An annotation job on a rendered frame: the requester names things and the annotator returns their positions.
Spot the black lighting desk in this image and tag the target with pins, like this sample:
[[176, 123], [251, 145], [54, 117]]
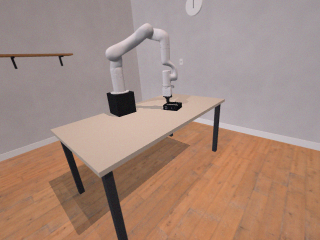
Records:
[[172, 106]]

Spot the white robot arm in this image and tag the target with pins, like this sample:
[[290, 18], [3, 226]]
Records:
[[116, 51]]

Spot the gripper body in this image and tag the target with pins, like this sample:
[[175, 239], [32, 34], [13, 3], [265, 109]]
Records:
[[167, 91]]

